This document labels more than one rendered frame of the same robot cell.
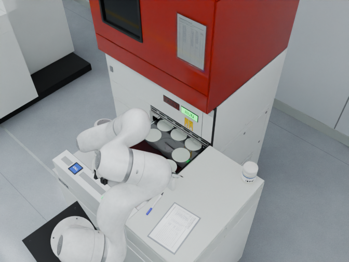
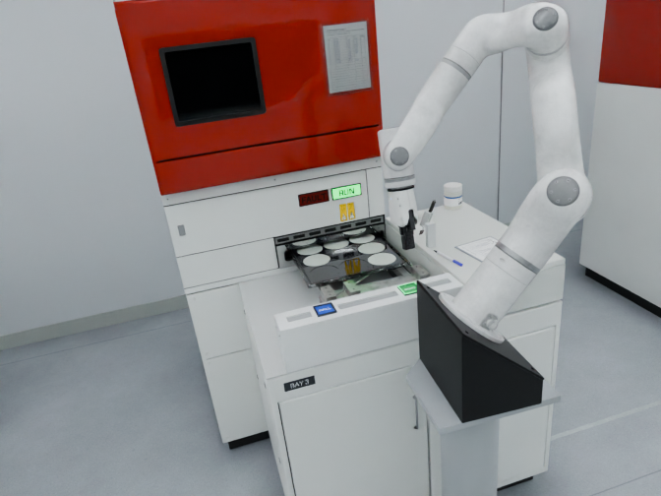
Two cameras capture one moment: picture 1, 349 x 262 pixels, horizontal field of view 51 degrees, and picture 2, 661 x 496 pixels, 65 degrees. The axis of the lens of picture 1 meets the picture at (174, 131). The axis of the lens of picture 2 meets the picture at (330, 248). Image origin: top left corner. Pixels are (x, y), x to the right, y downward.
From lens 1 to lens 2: 1.75 m
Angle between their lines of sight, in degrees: 50
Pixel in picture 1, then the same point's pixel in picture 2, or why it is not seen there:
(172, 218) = (478, 251)
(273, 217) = not seen: hidden behind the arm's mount
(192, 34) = (349, 42)
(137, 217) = (460, 273)
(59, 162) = (296, 323)
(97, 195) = (396, 298)
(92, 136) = (425, 113)
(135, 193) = (564, 68)
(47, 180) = not seen: outside the picture
